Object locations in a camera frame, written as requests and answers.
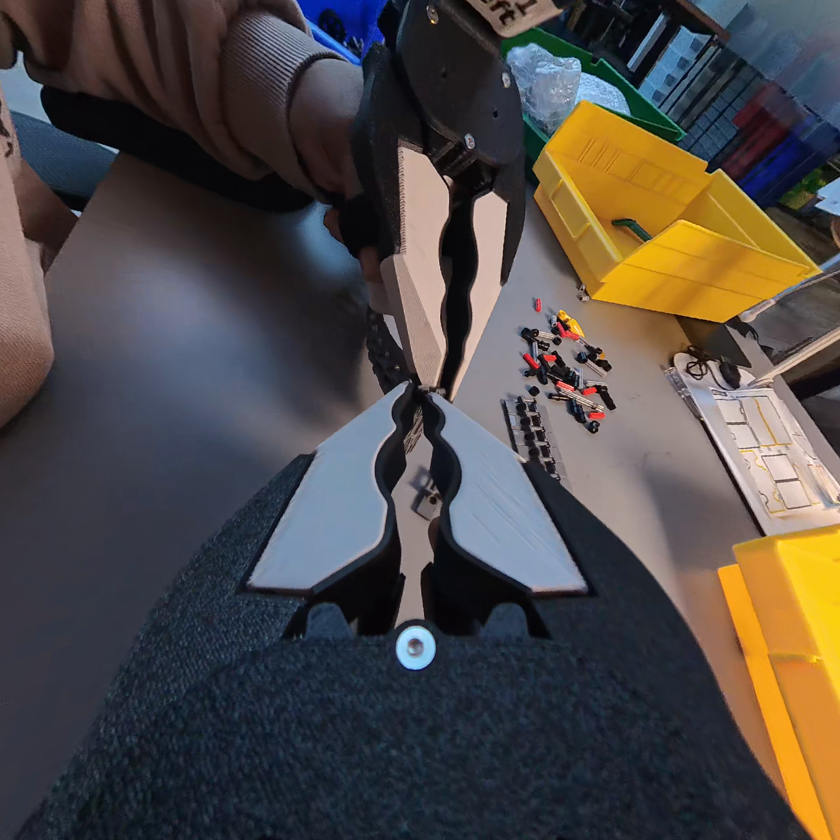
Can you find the person's left hand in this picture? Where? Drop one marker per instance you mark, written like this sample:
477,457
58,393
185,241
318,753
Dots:
328,131

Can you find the clipboard with diagram sheet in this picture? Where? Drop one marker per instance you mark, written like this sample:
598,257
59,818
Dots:
754,446

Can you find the background wooden table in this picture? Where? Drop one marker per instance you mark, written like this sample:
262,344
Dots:
699,18

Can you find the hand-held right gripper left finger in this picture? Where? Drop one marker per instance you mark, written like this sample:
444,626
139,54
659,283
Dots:
328,518

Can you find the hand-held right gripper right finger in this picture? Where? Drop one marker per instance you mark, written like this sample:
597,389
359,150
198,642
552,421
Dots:
512,525

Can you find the grey desk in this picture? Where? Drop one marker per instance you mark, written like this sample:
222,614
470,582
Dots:
197,328

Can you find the grey chair seat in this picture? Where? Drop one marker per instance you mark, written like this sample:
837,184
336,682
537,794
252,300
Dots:
59,164

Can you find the grey track link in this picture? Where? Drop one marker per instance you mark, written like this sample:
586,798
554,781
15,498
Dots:
425,500

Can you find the clear plastic parts bag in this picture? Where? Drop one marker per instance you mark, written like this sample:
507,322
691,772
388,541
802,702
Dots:
604,95
544,85

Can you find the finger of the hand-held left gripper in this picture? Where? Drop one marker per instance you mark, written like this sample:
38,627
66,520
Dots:
417,262
489,262

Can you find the blue plastic storage bin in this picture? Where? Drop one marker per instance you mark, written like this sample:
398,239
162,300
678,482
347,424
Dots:
348,13

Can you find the yellow plastic storage bin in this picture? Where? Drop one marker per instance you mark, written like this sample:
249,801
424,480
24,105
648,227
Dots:
800,623
689,275

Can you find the background coloured bins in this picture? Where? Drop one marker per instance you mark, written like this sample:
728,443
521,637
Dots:
761,131

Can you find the pile of small building pieces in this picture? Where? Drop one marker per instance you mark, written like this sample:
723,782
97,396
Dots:
564,374

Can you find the grey toy track belt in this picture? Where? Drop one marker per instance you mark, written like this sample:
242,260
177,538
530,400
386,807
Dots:
535,433
387,354

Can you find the person's left forearm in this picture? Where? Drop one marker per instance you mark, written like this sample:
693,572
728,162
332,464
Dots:
164,65

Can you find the green bent tool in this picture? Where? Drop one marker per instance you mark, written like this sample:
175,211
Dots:
630,229

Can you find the black chair armrest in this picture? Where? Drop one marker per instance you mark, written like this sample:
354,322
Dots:
164,157

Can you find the green plastic storage bin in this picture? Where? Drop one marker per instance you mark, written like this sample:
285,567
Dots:
649,118

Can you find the heap of black parts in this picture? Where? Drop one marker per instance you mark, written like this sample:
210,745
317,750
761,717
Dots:
334,26

